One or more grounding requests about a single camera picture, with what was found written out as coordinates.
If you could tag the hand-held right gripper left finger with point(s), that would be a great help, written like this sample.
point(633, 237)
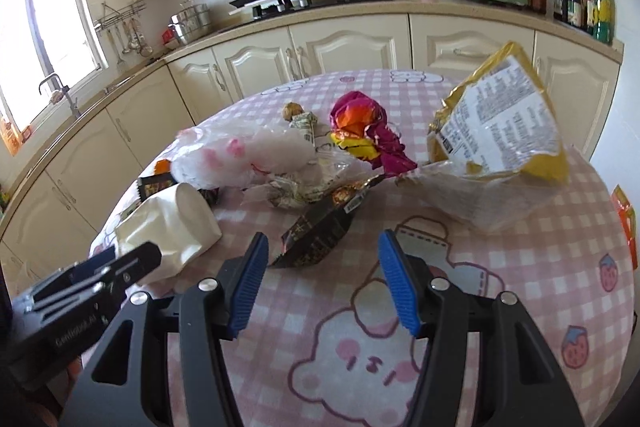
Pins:
point(247, 287)

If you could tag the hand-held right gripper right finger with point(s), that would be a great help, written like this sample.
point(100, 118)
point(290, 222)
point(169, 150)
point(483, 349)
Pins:
point(400, 287)

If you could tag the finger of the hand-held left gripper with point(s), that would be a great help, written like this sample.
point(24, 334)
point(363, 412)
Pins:
point(142, 259)
point(92, 266)

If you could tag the white paper cup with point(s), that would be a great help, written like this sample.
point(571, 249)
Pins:
point(170, 227)

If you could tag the small black snack packet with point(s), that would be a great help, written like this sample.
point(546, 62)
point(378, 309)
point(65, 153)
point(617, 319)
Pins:
point(152, 187)

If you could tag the pink checked tablecloth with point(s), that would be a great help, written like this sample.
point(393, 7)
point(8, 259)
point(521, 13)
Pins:
point(500, 267)

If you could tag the crumpled clear wrapper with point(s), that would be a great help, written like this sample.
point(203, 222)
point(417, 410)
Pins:
point(295, 192)

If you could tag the clear plastic packaging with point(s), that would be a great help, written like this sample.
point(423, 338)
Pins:
point(470, 202)

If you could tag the white pink plastic bag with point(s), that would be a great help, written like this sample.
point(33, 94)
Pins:
point(225, 157)

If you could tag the orange container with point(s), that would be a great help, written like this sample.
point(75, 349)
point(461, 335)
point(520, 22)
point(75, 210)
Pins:
point(12, 132)

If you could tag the chrome faucet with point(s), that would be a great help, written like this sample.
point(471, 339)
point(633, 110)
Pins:
point(70, 99)

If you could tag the white bar wrapper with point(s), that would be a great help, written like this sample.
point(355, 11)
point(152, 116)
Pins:
point(304, 127)

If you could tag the walnut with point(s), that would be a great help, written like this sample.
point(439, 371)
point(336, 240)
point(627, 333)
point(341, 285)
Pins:
point(292, 112)

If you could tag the magenta foil wrapper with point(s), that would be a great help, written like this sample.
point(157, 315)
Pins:
point(357, 107)

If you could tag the yellow snack bag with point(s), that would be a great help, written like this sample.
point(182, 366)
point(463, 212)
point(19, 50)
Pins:
point(500, 117)

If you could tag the red bowl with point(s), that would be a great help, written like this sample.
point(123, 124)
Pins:
point(168, 38)

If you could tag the orange snack packet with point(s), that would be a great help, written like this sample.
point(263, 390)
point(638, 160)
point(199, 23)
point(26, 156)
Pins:
point(625, 217)

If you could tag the steel stock pot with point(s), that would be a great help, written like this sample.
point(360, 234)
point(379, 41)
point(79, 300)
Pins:
point(190, 24)

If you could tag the cream base cabinets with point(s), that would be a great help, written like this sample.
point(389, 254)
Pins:
point(350, 44)

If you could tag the window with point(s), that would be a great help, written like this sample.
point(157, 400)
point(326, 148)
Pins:
point(60, 17)

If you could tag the beige countertop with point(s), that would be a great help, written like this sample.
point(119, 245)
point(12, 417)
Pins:
point(350, 9)

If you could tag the yellow green bottle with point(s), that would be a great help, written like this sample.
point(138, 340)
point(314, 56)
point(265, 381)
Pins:
point(603, 14)

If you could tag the wall utensil rack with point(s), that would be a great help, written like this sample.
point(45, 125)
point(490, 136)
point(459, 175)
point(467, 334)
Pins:
point(125, 14)

